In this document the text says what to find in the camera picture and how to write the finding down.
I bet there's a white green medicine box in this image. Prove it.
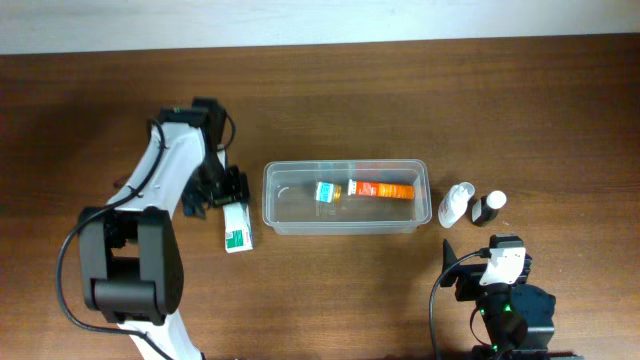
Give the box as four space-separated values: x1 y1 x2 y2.
223 202 253 253

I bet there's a small blue-label gold-cap bottle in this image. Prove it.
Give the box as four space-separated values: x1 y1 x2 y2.
314 182 342 203

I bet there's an orange tablet tube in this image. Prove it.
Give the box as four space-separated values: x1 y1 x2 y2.
347 179 415 200

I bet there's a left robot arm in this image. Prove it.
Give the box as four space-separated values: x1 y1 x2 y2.
67 97 253 359

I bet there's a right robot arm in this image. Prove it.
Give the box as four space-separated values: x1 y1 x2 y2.
428 235 579 360

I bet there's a clear plastic container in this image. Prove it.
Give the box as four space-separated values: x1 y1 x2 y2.
262 159 432 236

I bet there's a dark bottle white cap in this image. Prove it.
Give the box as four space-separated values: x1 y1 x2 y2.
471 190 507 227

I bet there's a white bottle clear cap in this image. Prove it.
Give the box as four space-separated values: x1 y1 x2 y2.
437 182 475 228

